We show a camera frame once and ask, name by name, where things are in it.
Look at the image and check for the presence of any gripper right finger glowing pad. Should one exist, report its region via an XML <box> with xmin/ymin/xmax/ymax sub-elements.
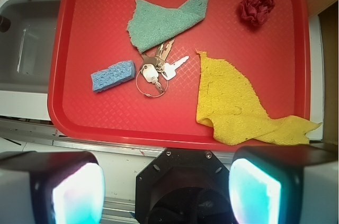
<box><xmin>229</xmin><ymin>145</ymin><xmax>338</xmax><ymax>223</ymax></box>

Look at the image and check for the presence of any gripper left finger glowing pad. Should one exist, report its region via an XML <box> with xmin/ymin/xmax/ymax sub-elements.
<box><xmin>1</xmin><ymin>151</ymin><xmax>105</xmax><ymax>223</ymax></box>

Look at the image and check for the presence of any crumpled red paper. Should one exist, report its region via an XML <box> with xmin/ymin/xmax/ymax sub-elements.
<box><xmin>239</xmin><ymin>0</ymin><xmax>275</xmax><ymax>27</ymax></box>

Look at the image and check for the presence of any yellow woven cloth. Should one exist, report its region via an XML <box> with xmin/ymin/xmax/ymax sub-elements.
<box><xmin>196</xmin><ymin>51</ymin><xmax>321</xmax><ymax>146</ymax></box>

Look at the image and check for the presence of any blue sponge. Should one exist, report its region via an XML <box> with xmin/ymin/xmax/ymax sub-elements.
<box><xmin>91</xmin><ymin>60</ymin><xmax>136</xmax><ymax>93</ymax></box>

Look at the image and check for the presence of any red plastic tray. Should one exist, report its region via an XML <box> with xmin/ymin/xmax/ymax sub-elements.
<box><xmin>48</xmin><ymin>0</ymin><xmax>310</xmax><ymax>151</ymax></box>

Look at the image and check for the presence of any grey sink basin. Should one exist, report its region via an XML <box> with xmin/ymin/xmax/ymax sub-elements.
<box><xmin>1</xmin><ymin>0</ymin><xmax>60</xmax><ymax>93</ymax></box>

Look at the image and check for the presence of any green woven cloth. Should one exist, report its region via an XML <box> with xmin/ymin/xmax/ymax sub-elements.
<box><xmin>127</xmin><ymin>0</ymin><xmax>209</xmax><ymax>53</ymax></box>

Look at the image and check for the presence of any silver key bunch with ring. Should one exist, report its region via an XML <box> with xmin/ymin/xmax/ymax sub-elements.
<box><xmin>135</xmin><ymin>38</ymin><xmax>189</xmax><ymax>98</ymax></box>

